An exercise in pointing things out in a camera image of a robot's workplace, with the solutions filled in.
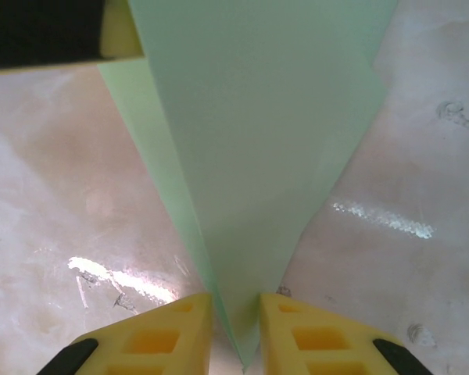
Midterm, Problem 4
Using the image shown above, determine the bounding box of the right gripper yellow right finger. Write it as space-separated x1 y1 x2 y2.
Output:
258 292 434 375

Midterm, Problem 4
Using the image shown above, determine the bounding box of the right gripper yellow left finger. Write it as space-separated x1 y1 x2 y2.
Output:
40 292 213 375

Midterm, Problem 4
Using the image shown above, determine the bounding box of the green paper sheet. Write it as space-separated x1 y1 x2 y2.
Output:
96 0 400 371

